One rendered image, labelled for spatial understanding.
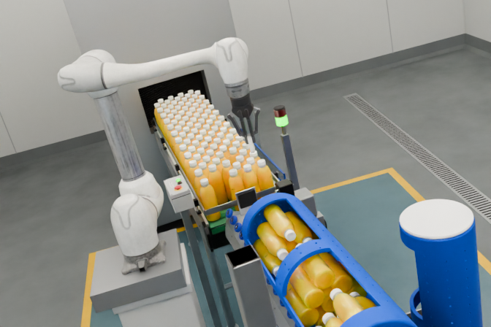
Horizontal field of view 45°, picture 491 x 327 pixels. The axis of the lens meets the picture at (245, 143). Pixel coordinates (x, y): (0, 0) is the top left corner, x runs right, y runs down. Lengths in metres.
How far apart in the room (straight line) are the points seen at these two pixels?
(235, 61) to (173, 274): 0.85
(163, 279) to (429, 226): 1.04
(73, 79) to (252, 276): 1.29
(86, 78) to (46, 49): 4.69
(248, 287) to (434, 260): 1.30
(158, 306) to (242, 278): 1.31
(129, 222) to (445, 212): 1.23
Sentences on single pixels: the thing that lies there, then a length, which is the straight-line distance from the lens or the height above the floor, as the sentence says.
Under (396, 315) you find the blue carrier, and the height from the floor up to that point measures 1.21.
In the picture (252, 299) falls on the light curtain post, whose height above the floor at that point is 1.61.
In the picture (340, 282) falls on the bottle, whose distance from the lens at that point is 2.02.
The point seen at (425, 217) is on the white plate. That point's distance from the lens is 2.47.
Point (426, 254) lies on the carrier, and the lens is 2.40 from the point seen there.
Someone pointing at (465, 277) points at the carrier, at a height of 0.83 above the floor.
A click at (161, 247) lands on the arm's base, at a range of 2.50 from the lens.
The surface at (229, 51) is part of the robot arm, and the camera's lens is 2.15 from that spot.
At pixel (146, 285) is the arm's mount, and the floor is 1.06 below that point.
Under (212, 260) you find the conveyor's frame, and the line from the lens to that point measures 3.41.
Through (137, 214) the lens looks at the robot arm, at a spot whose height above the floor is 1.30.
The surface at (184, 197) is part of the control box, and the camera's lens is 2.91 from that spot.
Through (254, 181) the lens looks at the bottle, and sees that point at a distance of 2.95.
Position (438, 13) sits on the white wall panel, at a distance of 7.72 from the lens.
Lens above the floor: 2.36
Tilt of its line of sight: 23 degrees down
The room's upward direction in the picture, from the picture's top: 13 degrees counter-clockwise
